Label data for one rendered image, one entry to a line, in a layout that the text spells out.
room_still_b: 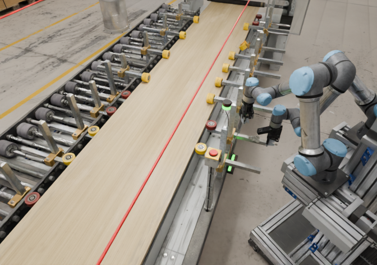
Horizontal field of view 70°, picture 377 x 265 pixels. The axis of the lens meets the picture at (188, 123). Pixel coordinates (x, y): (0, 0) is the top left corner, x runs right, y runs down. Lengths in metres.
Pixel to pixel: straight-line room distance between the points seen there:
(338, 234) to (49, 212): 1.51
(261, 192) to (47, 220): 1.88
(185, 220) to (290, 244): 0.89
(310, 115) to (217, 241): 1.49
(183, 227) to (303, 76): 1.15
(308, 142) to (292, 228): 1.15
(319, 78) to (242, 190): 1.70
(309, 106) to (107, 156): 1.25
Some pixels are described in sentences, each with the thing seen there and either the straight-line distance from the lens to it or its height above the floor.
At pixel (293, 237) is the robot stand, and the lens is 2.40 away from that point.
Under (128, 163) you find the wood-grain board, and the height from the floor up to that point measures 0.90.
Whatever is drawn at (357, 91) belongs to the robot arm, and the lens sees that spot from 1.89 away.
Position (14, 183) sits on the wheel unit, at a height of 0.95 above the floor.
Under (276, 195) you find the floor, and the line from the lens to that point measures 2.82.
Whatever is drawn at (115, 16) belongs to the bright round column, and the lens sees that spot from 5.64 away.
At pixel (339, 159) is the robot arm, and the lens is 1.55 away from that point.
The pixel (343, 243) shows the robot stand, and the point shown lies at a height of 0.94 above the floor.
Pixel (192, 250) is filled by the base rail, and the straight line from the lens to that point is 1.69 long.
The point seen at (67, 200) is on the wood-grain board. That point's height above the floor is 0.90.
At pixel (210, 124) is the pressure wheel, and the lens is 2.01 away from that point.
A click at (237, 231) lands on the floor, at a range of 2.55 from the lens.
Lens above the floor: 2.26
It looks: 42 degrees down
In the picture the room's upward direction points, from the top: straight up
